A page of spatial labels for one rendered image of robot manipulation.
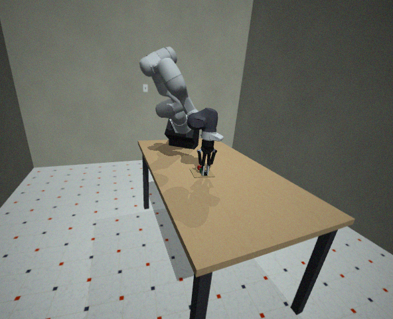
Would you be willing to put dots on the tan flat mat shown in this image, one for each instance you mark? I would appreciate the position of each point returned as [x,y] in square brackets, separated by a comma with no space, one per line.
[196,173]

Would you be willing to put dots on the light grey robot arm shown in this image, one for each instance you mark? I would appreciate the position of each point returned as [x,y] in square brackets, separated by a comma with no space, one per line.
[170,82]

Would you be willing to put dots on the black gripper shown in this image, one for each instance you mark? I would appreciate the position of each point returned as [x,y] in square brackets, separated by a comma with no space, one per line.
[206,151]

